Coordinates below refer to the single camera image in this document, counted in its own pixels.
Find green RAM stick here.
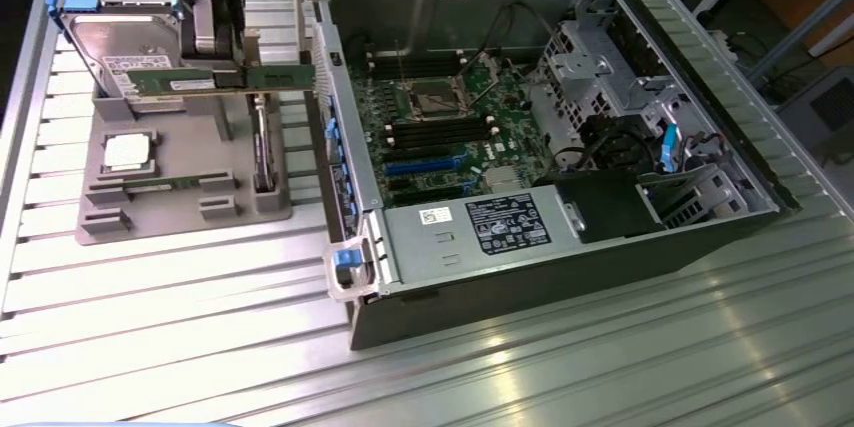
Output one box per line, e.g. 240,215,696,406
125,64,317,96
121,174,209,189

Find hard disk with blue carrier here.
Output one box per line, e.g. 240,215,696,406
42,0,188,101

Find silver CPU chip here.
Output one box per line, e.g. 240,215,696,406
101,134,157,169

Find CPU socket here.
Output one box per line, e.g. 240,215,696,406
403,77,471,124

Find grey parts rack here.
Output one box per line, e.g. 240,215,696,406
72,91,296,247

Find blue expansion slot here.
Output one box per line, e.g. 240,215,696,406
383,156,469,177

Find green motherboard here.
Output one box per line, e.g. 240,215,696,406
344,44,559,209

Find blue case latch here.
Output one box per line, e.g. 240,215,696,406
329,245,363,272

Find silver chipset heatsink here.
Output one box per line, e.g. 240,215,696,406
483,168,527,192

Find grey power supply unit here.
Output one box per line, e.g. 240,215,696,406
380,183,591,284

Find silver disk bay cage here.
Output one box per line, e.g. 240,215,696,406
536,16,675,168

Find black open PC case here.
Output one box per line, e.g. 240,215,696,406
291,0,803,352

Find black air shroud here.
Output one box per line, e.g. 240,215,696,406
551,168,664,245

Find grey computer tower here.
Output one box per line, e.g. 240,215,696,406
775,65,854,149

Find graphics card with metal bracket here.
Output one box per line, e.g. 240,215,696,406
240,28,283,194

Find black wire bundle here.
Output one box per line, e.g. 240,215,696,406
556,114,659,173

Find blue flat wire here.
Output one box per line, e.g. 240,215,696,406
655,120,683,176

